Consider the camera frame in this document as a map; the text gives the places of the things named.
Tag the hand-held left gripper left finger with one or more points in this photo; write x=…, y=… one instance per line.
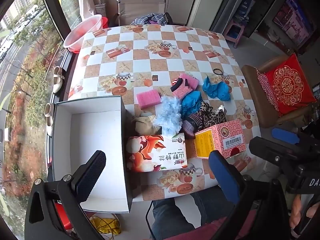
x=92, y=176

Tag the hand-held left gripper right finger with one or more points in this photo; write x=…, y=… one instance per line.
x=222, y=176

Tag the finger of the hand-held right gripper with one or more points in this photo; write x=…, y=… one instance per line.
x=265, y=148
x=285, y=135

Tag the white cardboard box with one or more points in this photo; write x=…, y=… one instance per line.
x=95, y=135

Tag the white polka dot scrunchie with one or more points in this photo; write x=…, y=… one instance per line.
x=221, y=109

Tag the leopard print scrunchie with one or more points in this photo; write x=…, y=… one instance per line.
x=212, y=116

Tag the blue cloth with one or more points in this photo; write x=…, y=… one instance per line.
x=217, y=90
x=190, y=102

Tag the pink knitted glove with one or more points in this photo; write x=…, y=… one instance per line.
x=182, y=88

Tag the person's right hand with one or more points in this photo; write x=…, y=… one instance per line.
x=298, y=207

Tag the pink patterned carton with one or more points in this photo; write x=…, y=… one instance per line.
x=225, y=132

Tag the red checkered cushion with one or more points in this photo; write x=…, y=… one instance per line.
x=266, y=90

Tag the red embroidered cushion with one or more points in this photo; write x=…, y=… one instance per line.
x=287, y=85

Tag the red plastic stool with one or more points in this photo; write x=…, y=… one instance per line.
x=62, y=217

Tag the wooden armchair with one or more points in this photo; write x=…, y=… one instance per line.
x=252, y=92

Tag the person's leg in jeans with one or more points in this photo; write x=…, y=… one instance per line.
x=175, y=212

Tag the floral tissue box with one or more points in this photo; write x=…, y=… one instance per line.
x=150, y=152

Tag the television screen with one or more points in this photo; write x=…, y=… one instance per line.
x=295, y=22

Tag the pink plastic stool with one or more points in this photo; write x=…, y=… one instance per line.
x=235, y=27

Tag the checkered patterned tablecloth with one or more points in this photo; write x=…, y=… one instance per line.
x=175, y=55

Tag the pink plastic basin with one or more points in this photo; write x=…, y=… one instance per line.
x=75, y=40

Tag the red plastic basin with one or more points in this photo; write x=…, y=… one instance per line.
x=105, y=22

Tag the plaid cloth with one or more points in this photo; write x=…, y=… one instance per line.
x=142, y=20

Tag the folding chair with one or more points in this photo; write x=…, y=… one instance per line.
x=140, y=7

